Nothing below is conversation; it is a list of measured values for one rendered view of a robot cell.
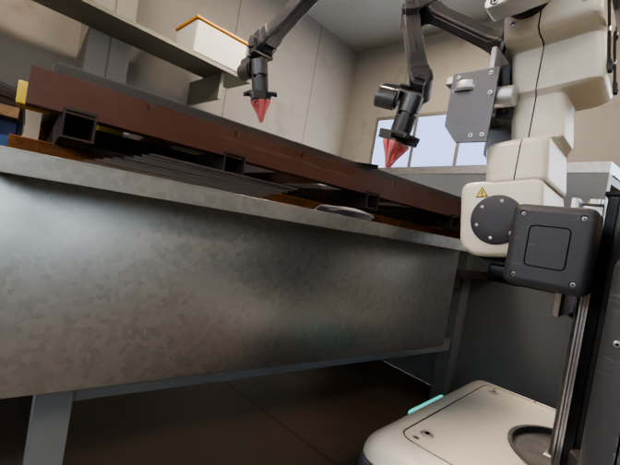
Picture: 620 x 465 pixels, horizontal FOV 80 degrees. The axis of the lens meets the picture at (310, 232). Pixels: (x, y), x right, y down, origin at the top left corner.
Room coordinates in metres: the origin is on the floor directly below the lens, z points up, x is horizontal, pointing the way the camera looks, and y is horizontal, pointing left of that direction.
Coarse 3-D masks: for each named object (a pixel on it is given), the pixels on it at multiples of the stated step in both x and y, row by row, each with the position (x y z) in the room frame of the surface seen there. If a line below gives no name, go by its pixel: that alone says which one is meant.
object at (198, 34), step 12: (192, 24) 3.02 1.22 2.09; (204, 24) 3.01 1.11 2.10; (180, 36) 3.17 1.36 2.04; (192, 36) 3.00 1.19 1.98; (204, 36) 3.02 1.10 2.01; (216, 36) 3.09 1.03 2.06; (228, 36) 3.17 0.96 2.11; (192, 48) 2.98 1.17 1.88; (204, 48) 3.03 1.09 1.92; (216, 48) 3.10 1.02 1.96; (228, 48) 3.17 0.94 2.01; (240, 48) 3.25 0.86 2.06; (216, 60) 3.11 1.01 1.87; (228, 60) 3.19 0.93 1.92; (240, 60) 3.27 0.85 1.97
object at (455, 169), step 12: (384, 168) 2.15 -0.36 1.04; (396, 168) 2.08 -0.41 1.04; (408, 168) 2.01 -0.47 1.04; (420, 168) 1.95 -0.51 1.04; (432, 168) 1.90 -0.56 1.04; (444, 168) 1.84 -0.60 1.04; (456, 168) 1.79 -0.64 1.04; (468, 168) 1.74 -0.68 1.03; (480, 168) 1.70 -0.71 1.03; (576, 168) 1.40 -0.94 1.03; (588, 168) 1.37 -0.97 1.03; (600, 168) 1.34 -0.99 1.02; (612, 168) 1.33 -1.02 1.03
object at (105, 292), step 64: (0, 192) 0.55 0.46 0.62; (64, 192) 0.60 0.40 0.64; (0, 256) 0.56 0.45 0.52; (64, 256) 0.61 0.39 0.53; (128, 256) 0.67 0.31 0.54; (192, 256) 0.74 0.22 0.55; (256, 256) 0.83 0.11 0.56; (320, 256) 0.94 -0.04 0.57; (384, 256) 1.09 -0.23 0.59; (448, 256) 1.29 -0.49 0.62; (0, 320) 0.56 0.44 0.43; (64, 320) 0.62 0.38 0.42; (128, 320) 0.68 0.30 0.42; (192, 320) 0.75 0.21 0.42; (256, 320) 0.84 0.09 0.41; (320, 320) 0.96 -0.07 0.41; (384, 320) 1.12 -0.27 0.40; (0, 384) 0.57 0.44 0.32; (64, 384) 0.62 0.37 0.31
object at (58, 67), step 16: (96, 80) 0.68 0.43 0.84; (112, 80) 0.70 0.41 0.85; (144, 96) 0.73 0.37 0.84; (192, 112) 0.79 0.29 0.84; (240, 128) 0.86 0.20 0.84; (160, 144) 1.13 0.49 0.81; (288, 144) 0.95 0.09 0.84; (336, 160) 1.05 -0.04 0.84; (256, 176) 1.58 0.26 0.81; (272, 176) 1.48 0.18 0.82; (288, 176) 1.39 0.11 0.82; (384, 176) 1.17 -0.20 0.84; (432, 192) 1.33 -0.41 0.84; (400, 208) 1.91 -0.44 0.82
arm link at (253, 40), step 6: (252, 36) 1.24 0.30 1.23; (252, 42) 1.24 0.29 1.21; (252, 48) 1.24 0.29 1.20; (252, 54) 1.27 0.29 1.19; (258, 54) 1.26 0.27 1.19; (264, 54) 1.26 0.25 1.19; (246, 60) 1.31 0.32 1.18; (270, 60) 1.29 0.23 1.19; (240, 66) 1.31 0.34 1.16; (246, 66) 1.29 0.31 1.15; (240, 72) 1.31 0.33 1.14; (246, 72) 1.29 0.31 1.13; (240, 78) 1.34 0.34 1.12; (246, 78) 1.32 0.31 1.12
